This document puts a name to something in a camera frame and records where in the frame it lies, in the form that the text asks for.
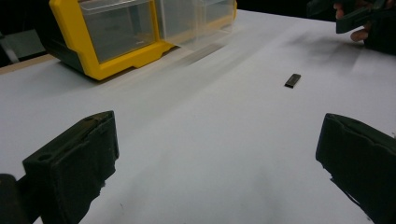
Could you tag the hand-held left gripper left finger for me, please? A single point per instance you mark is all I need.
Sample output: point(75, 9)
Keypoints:
point(74, 161)

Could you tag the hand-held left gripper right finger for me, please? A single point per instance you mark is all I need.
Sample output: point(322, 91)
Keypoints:
point(361, 158)

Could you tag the small dark metal clip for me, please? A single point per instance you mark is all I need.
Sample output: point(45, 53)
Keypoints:
point(292, 80)

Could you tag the clear plastic drawer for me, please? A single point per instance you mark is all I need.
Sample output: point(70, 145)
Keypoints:
point(179, 21)
point(218, 14)
point(118, 31)

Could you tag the yellow drawer cabinet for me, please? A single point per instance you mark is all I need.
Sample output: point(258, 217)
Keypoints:
point(90, 46)

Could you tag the grey panel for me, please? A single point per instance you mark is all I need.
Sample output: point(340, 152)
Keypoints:
point(25, 45)

